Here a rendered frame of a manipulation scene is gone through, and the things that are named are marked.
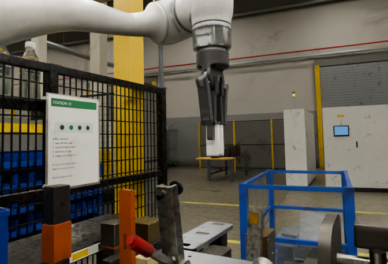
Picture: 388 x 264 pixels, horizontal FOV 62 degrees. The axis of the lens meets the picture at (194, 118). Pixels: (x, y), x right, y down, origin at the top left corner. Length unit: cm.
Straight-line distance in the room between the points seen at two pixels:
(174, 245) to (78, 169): 63
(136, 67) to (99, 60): 679
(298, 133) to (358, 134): 135
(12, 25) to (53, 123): 60
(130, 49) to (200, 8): 78
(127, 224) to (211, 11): 48
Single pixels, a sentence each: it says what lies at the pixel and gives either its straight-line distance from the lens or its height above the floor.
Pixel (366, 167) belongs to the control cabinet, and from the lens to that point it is 856.
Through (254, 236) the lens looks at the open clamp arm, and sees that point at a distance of 90.
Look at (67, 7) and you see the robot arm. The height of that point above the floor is 152.
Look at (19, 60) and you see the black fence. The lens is 108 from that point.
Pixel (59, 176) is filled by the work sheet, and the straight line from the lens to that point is 113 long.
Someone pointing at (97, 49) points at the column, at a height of 353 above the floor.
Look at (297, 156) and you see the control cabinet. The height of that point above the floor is 83.
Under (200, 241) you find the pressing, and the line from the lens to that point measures 101.
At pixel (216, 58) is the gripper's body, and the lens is 72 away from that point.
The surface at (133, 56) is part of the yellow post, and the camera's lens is 150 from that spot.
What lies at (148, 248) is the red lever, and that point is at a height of 112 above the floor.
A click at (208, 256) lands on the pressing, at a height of 100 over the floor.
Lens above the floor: 130
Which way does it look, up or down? 4 degrees up
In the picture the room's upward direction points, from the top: 1 degrees counter-clockwise
